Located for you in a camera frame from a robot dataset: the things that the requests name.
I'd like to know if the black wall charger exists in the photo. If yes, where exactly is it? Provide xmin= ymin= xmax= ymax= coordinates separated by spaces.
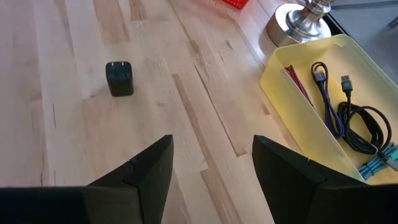
xmin=104 ymin=60 xmax=135 ymax=98

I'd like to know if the black USB cable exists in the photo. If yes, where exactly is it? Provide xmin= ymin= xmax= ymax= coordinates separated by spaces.
xmin=337 ymin=74 xmax=393 ymax=156

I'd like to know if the red plastic basket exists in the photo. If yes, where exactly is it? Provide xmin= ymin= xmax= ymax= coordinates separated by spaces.
xmin=221 ymin=0 xmax=251 ymax=10

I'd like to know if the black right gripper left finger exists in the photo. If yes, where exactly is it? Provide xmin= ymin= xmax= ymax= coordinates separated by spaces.
xmin=0 ymin=134 xmax=174 ymax=224

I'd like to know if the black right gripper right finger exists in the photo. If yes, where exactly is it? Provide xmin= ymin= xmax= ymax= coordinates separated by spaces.
xmin=251 ymin=134 xmax=398 ymax=224

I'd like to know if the teal black braided cable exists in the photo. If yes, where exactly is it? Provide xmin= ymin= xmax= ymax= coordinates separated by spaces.
xmin=357 ymin=142 xmax=398 ymax=182

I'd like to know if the maroon braided cable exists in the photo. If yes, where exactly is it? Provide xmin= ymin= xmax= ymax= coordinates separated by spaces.
xmin=284 ymin=64 xmax=315 ymax=108

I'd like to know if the silver table lamp white shade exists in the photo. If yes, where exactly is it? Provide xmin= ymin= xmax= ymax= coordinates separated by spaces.
xmin=266 ymin=0 xmax=336 ymax=48

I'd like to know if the yellow translucent bin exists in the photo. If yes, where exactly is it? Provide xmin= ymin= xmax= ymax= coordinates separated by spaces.
xmin=259 ymin=34 xmax=398 ymax=186

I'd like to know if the purple blue braided cable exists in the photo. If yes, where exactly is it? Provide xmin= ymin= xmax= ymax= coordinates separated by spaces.
xmin=310 ymin=61 xmax=346 ymax=140

